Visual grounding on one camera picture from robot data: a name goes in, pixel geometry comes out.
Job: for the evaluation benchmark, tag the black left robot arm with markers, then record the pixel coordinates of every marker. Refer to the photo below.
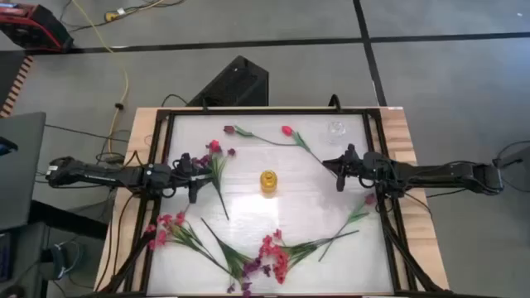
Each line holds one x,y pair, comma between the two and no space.
103,176

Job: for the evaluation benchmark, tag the black perforated box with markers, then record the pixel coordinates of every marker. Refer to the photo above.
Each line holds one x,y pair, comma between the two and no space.
236,83

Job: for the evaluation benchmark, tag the purple flower bunch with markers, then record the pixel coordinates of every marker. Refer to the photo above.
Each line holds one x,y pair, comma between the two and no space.
216,165
234,260

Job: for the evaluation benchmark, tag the red flower bunch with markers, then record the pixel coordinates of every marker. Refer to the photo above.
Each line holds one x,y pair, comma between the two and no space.
281,260

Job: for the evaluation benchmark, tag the dark red tulip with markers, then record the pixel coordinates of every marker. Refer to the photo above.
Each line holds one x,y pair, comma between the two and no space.
369,199
229,129

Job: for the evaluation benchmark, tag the clear glass vase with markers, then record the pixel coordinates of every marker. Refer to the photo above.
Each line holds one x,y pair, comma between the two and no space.
336,130

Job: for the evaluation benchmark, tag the striped slatted panel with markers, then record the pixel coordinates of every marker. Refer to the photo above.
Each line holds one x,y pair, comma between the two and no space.
16,87

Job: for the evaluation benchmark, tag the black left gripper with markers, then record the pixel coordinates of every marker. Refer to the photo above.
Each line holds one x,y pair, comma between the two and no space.
182,176

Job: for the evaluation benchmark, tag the grey floor stand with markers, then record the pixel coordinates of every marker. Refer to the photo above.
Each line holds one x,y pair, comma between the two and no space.
517,157

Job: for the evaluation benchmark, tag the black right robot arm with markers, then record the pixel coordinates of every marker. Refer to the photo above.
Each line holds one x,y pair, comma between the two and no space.
447,174

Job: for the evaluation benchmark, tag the dark grey desk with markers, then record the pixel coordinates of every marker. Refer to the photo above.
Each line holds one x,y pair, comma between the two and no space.
25,265

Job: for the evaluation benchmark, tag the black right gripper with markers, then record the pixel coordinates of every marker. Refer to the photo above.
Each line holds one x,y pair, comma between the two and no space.
370,167

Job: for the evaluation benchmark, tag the red and black toolbox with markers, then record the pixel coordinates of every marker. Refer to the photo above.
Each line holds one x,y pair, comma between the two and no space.
29,25

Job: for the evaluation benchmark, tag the dark handheld device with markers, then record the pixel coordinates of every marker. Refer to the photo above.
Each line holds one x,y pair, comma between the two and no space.
6,147

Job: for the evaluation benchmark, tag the pink-red flower bunch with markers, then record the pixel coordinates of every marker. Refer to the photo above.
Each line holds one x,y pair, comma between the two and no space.
160,237

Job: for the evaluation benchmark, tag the yellow glass vase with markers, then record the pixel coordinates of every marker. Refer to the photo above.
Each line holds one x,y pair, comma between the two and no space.
268,182

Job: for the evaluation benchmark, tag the long-stemmed red tulip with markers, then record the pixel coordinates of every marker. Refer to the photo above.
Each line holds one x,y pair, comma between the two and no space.
286,131

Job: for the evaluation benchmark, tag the yellow power plug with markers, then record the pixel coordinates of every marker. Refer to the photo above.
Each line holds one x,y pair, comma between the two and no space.
111,16

